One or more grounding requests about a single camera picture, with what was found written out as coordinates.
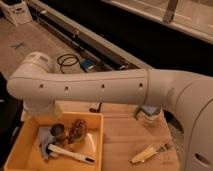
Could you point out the blue power device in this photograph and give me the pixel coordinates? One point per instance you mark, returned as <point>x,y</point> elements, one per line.
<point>87,65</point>

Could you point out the black chair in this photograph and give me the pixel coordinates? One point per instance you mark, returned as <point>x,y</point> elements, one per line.
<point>10,114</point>

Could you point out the dark wooden block eraser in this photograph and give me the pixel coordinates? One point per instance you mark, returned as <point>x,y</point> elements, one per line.
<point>95,107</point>

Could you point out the white cardboard box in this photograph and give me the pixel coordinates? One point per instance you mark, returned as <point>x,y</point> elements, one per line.
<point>17,13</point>

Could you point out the brown pine cone toy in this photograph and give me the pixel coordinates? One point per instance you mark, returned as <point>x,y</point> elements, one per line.
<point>77,131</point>

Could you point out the wooden table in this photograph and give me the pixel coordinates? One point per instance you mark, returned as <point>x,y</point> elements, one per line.
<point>124,137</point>

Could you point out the yellow plastic bin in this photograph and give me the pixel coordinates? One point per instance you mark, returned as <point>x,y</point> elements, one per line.
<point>26,156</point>

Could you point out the white dish brush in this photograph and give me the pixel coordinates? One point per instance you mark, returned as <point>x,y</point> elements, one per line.
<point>58,133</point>

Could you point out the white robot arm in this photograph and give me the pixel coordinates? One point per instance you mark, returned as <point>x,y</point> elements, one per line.
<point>187,95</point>

